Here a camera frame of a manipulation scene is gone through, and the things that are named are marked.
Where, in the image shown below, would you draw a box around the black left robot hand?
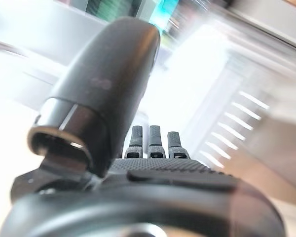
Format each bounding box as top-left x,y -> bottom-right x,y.
0,16 -> 291,237

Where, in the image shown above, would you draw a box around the white open fridge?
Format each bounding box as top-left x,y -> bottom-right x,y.
138,14 -> 296,173

